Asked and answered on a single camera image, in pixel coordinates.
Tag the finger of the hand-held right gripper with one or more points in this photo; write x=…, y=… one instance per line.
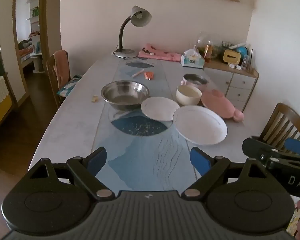
x=296, y=143
x=255, y=147

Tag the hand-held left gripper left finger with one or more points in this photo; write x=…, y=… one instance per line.
x=97, y=161

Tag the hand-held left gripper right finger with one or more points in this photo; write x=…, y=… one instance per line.
x=200, y=161

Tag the large white plate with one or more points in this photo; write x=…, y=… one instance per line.
x=200, y=125

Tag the pink bear-shaped plate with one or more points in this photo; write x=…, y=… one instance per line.
x=220, y=105

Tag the cream ceramic bowl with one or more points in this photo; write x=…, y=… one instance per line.
x=188, y=97

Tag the small white plate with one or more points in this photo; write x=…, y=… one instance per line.
x=160, y=108

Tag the large stainless steel bowl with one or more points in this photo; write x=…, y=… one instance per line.
x=125, y=95

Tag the pink pot with steel interior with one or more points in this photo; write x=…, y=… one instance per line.
x=195, y=80

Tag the wooden slatted chair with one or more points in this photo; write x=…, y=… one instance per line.
x=280, y=120

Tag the yellow cartoon print bag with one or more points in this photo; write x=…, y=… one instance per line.
x=296, y=220

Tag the small yellow scrap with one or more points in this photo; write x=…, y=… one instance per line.
x=94, y=99

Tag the white wooden drawer cabinet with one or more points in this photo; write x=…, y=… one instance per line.
x=240, y=85

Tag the blue white striped cushion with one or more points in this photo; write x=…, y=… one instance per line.
x=67, y=86

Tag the small clear box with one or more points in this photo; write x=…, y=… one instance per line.
x=246, y=62

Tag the yellow tissue holder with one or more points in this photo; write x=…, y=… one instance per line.
x=230, y=57

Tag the wooden chair with towel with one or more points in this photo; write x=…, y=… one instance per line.
x=51, y=75

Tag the blue globe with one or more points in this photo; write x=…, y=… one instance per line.
x=243, y=50

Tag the small orange object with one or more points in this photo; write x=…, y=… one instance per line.
x=148, y=75

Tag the pink towel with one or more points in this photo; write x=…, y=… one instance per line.
x=62, y=67

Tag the tissue box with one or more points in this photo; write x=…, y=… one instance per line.
x=192, y=61

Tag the amber bottle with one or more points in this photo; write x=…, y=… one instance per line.
x=208, y=53

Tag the white stool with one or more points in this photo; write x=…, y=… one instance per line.
x=37, y=63

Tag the pink folded cloth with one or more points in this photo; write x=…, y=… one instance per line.
x=160, y=53

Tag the yellow sofa with lace cover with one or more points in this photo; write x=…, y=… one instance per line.
x=0, y=97

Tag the clear glass jar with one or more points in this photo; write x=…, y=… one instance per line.
x=202, y=41

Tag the grey gooseneck desk lamp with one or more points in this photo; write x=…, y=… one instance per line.
x=140, y=17

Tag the white shelf unit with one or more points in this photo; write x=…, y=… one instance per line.
x=35, y=22

